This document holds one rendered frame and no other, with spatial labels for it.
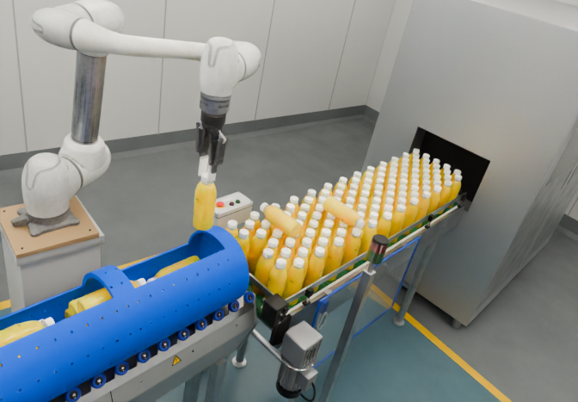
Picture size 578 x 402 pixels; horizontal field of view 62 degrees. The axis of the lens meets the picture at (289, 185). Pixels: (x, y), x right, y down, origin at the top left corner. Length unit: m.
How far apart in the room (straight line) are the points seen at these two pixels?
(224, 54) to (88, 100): 0.72
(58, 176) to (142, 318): 0.70
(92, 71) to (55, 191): 0.46
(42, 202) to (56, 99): 2.41
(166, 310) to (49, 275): 0.70
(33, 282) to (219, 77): 1.15
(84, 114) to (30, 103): 2.34
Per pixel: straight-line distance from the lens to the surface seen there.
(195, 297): 1.59
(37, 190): 1.97
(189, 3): 4.53
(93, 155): 2.05
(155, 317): 1.53
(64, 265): 2.11
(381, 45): 6.43
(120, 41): 1.58
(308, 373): 2.04
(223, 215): 2.07
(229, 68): 1.39
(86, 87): 1.92
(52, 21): 1.70
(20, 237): 2.06
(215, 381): 2.17
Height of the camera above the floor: 2.26
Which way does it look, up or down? 30 degrees down
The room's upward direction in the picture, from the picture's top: 12 degrees clockwise
